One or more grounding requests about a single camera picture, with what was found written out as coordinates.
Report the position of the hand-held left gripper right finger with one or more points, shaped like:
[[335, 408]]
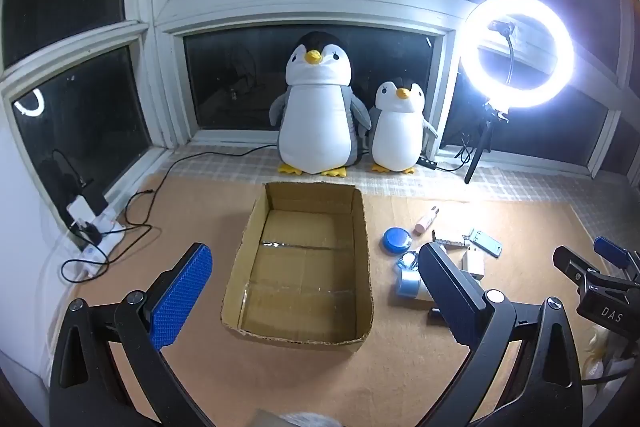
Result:
[[447, 302]]

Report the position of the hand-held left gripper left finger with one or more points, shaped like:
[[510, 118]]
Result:
[[180, 292]]

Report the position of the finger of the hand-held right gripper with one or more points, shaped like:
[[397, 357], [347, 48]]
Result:
[[612, 252], [575, 267]]

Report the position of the white bottle with blue cap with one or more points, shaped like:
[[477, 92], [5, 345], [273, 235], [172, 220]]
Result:
[[406, 283]]

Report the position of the white plug charger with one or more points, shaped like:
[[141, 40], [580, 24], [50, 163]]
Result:
[[472, 263]]

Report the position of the clear blue perfume bottle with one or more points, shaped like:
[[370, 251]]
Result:
[[407, 260]]

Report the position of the patterned white tube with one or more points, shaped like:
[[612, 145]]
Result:
[[450, 241]]

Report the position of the blue device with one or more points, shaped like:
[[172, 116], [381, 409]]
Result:
[[485, 243]]

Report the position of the small pink bottle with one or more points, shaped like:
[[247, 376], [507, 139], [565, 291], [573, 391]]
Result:
[[426, 219]]

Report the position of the cardboard box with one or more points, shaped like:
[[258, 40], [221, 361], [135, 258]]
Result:
[[300, 267]]

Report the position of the person's right hand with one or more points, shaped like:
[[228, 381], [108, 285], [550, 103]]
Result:
[[615, 352]]

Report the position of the blue round tin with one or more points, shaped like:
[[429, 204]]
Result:
[[396, 239]]

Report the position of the black plug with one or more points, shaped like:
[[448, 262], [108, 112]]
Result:
[[92, 234]]

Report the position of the black power adapter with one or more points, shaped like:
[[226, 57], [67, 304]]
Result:
[[94, 199]]

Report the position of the white power adapter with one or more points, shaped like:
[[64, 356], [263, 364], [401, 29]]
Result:
[[80, 213]]

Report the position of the checked cloth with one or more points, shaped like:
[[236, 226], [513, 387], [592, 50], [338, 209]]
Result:
[[225, 162]]

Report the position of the black tripod stand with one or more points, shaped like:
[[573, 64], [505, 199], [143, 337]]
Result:
[[482, 142]]

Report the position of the small penguin plush toy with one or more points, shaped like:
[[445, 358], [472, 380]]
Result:
[[397, 132]]

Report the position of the large penguin plush toy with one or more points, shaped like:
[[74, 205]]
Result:
[[315, 122]]

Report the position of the small black switch box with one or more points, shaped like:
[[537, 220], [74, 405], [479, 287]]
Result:
[[429, 163]]

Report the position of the white window frame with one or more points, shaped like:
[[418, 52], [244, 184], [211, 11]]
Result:
[[160, 7]]

